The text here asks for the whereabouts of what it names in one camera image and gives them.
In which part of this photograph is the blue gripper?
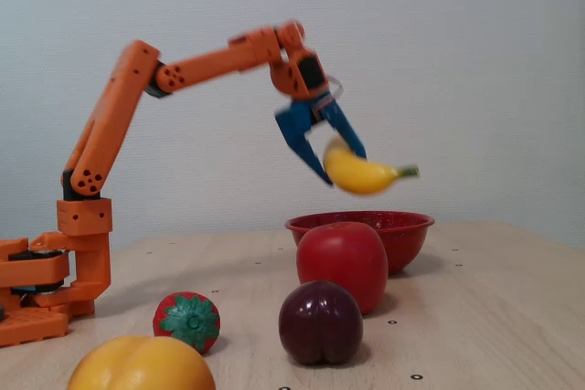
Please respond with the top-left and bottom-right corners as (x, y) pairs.
(273, 92), (368, 187)

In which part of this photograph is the yellow toy banana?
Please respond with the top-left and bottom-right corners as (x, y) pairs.
(322, 136), (420, 196)

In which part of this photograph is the orange robot base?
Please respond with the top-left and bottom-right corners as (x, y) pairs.
(0, 237), (72, 348)

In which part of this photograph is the red speckled bowl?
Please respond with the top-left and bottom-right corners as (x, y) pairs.
(284, 210), (436, 277)

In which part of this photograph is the red toy apple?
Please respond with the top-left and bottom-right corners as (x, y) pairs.
(295, 221), (389, 316)

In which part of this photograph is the purple toy plum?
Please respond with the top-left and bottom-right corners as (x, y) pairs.
(278, 279), (365, 366)

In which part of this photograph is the red toy strawberry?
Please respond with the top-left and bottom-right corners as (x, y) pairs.
(152, 291), (221, 355)

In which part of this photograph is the yellow toy peach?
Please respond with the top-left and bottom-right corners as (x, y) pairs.
(66, 334), (217, 390)

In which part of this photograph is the servo cable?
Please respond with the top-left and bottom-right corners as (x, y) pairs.
(314, 73), (344, 111)

